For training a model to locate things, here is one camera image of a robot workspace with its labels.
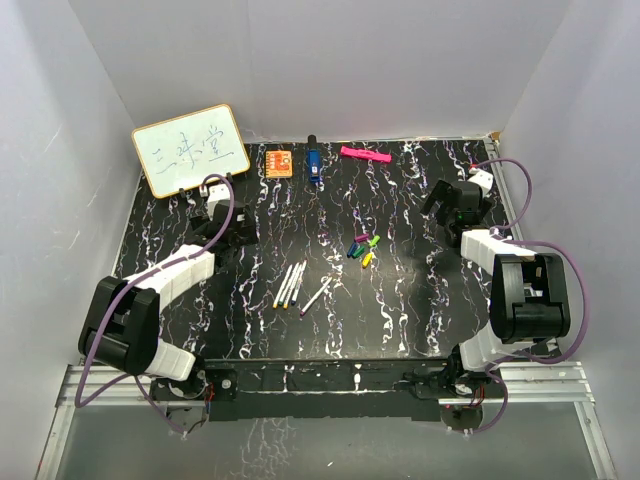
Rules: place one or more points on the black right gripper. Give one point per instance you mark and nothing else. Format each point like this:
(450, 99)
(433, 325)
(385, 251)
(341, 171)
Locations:
(438, 195)

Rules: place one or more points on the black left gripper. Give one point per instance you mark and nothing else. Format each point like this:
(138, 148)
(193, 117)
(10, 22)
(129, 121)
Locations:
(247, 235)

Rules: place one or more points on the yellow pen cap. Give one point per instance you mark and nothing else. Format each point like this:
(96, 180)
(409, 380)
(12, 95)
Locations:
(367, 260)

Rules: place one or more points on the white pen yellow tip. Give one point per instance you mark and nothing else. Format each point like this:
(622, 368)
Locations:
(282, 287)

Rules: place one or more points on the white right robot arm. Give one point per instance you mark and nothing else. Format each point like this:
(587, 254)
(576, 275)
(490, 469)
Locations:
(528, 298)

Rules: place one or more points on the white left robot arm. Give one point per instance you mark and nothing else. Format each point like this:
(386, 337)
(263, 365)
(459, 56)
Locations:
(131, 339)

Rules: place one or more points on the white pen orange tip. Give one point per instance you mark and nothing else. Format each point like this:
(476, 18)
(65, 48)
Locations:
(289, 295)

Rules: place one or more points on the white pen blue tip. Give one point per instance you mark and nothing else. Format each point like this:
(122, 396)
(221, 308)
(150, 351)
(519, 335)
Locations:
(298, 283)

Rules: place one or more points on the blue pen cap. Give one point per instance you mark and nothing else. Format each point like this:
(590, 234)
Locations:
(352, 249)

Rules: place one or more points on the white pen purple tip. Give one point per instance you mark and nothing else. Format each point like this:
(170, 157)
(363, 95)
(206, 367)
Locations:
(315, 297)

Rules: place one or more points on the orange spiral notepad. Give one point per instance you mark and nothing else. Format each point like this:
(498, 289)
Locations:
(278, 164)

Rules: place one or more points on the small whiteboard with writing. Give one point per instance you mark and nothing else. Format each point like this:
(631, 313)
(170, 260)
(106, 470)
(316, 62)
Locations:
(177, 154)

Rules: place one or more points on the blue stapler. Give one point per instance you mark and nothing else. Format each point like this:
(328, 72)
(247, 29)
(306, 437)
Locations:
(313, 160)

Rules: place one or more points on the pink utility knife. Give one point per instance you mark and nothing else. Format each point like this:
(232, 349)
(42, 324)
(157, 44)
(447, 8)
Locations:
(365, 154)

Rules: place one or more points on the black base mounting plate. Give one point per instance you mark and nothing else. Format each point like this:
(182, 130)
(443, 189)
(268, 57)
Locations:
(233, 390)

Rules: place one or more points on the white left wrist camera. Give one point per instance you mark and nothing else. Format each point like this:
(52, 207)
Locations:
(214, 194)

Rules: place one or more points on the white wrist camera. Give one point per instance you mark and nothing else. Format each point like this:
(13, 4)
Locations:
(214, 194)
(483, 179)

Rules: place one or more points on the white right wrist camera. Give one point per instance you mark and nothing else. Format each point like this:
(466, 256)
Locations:
(483, 179)

